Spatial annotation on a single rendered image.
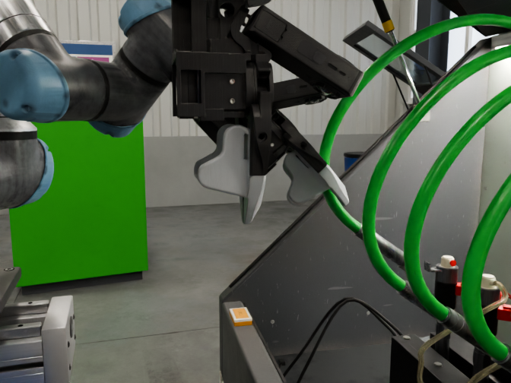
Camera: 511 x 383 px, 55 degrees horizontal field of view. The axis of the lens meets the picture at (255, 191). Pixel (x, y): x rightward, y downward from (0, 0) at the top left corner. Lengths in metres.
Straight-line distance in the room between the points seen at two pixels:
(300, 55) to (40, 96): 0.27
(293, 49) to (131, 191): 3.45
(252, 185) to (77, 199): 3.40
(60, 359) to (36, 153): 0.33
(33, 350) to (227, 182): 0.46
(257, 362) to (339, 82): 0.43
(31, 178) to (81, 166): 2.90
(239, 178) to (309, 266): 0.55
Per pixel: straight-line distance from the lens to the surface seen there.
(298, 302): 0.98
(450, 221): 1.08
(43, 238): 3.85
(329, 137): 0.60
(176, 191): 7.11
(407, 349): 0.73
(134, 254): 3.95
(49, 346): 0.80
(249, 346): 0.78
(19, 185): 0.86
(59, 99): 0.57
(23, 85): 0.56
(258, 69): 0.41
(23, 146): 0.86
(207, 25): 0.44
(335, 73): 0.45
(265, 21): 0.43
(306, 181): 0.58
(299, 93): 0.60
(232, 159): 0.43
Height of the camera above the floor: 1.30
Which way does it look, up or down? 9 degrees down
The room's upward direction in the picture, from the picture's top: straight up
